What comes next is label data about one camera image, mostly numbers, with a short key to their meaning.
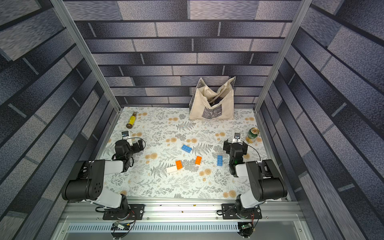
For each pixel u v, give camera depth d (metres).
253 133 0.92
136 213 0.74
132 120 1.09
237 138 0.79
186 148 0.95
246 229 0.72
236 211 0.67
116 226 0.71
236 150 0.71
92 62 0.93
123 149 0.73
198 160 0.91
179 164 0.90
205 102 0.93
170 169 0.88
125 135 0.81
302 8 0.70
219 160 0.90
